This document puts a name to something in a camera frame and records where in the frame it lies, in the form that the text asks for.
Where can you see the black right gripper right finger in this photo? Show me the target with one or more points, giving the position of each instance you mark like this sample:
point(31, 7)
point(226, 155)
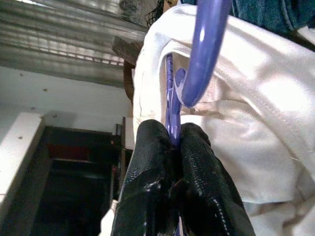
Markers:
point(204, 184)

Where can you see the thin white shirt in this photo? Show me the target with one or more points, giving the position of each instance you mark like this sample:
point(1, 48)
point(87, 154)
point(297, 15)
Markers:
point(258, 123)

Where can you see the blue denim garment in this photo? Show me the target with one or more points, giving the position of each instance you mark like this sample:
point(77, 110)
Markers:
point(265, 12)

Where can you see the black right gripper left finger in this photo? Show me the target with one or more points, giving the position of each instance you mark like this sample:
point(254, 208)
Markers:
point(145, 172)

